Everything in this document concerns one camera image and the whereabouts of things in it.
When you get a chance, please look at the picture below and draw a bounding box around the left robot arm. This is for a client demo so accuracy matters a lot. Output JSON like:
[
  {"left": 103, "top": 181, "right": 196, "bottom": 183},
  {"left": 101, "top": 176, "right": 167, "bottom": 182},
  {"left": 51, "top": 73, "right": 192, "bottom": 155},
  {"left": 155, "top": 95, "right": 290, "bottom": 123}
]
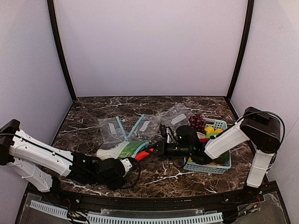
[{"left": 0, "top": 119, "right": 132, "bottom": 192}]

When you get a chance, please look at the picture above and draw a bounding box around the black right frame post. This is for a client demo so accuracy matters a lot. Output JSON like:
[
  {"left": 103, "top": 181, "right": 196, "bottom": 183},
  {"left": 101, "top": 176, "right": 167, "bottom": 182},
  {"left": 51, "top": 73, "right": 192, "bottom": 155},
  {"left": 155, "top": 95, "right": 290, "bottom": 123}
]
[{"left": 226, "top": 0, "right": 255, "bottom": 101}]

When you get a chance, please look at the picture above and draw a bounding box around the black left frame post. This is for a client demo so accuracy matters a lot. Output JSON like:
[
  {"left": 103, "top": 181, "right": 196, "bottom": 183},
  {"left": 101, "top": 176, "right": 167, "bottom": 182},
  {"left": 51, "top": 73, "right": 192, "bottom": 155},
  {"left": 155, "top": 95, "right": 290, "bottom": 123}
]
[{"left": 47, "top": 0, "right": 77, "bottom": 102}]

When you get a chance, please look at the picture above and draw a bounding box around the clear zip bag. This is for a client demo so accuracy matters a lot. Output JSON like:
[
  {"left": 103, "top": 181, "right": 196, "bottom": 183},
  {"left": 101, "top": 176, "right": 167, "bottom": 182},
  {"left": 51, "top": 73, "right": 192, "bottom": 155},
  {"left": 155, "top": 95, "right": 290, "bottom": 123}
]
[
  {"left": 96, "top": 139, "right": 150, "bottom": 161},
  {"left": 160, "top": 103, "right": 194, "bottom": 131},
  {"left": 98, "top": 116, "right": 128, "bottom": 146},
  {"left": 128, "top": 114, "right": 161, "bottom": 142}
]

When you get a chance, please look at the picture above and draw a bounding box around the white slotted cable duct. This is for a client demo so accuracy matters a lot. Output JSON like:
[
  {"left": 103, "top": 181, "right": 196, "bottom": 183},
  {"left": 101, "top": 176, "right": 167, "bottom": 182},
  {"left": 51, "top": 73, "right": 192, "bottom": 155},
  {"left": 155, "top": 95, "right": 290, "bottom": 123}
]
[{"left": 30, "top": 200, "right": 223, "bottom": 224}]

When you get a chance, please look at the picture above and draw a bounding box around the purple grape bunch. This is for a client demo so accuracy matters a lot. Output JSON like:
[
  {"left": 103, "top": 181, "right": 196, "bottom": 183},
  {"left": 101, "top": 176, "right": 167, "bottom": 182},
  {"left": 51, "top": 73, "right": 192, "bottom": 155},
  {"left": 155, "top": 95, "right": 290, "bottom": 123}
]
[{"left": 188, "top": 115, "right": 206, "bottom": 134}]

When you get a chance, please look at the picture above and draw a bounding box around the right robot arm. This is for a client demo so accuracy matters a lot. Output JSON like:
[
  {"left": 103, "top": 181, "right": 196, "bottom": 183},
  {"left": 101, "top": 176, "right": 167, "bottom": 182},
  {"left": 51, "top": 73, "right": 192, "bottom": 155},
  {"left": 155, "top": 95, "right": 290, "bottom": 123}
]
[{"left": 145, "top": 107, "right": 285, "bottom": 189}]

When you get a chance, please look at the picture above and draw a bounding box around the green white bok choy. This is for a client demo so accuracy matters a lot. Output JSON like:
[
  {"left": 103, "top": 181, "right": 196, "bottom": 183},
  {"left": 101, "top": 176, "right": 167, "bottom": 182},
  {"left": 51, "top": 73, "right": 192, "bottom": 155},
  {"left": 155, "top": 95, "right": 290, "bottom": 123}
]
[{"left": 96, "top": 141, "right": 147, "bottom": 161}]

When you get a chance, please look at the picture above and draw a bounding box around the light blue plastic basket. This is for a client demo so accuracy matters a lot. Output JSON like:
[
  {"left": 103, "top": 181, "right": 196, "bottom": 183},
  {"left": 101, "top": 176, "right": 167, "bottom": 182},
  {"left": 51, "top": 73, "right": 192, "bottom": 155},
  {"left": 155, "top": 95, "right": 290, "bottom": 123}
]
[{"left": 183, "top": 118, "right": 231, "bottom": 175}]

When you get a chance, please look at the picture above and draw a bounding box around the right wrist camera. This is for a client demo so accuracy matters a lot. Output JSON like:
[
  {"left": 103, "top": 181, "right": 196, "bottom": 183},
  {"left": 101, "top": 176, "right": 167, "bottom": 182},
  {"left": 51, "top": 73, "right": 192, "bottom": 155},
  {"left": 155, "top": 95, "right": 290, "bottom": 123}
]
[{"left": 159, "top": 124, "right": 178, "bottom": 143}]

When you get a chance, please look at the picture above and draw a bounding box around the black frame post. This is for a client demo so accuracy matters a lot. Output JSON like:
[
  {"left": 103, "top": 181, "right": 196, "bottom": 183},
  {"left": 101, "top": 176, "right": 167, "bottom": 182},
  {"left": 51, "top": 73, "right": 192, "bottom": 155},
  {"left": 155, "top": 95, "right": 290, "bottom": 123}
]
[
  {"left": 47, "top": 0, "right": 77, "bottom": 102},
  {"left": 226, "top": 0, "right": 255, "bottom": 101}
]

